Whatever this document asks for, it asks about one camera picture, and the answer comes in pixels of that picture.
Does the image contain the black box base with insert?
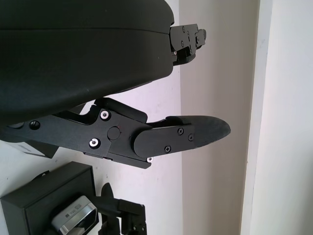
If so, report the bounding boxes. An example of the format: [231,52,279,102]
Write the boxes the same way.
[0,161,100,235]

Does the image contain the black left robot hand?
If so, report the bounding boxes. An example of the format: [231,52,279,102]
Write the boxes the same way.
[0,0,232,169]

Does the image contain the small silver square camera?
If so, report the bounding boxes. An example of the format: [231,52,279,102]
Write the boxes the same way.
[51,195,98,235]

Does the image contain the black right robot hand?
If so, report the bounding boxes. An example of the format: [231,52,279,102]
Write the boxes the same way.
[96,183,147,235]

